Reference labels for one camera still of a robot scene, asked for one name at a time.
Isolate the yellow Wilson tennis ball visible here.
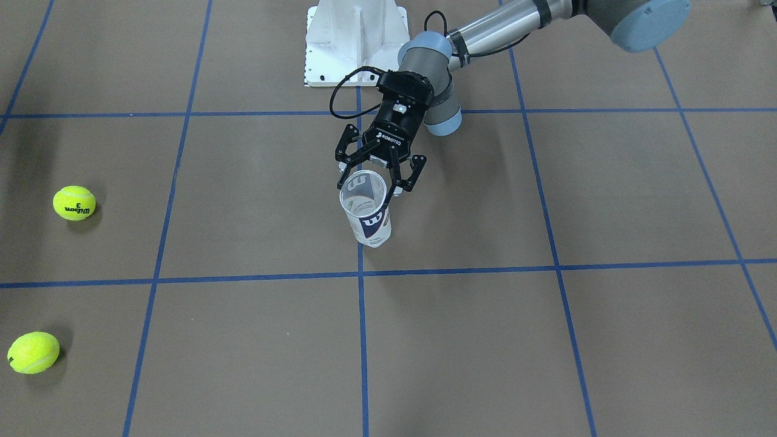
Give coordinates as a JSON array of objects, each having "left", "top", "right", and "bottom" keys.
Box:
[{"left": 52, "top": 186, "right": 97, "bottom": 221}]

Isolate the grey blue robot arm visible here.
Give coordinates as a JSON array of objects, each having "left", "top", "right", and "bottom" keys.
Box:
[{"left": 335, "top": 1, "right": 691, "bottom": 201}]

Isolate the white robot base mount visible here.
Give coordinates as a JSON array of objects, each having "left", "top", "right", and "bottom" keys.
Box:
[{"left": 304, "top": 1, "right": 410, "bottom": 87}]

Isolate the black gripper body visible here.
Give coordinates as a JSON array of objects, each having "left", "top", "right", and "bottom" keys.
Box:
[{"left": 363, "top": 71, "right": 435, "bottom": 165}]

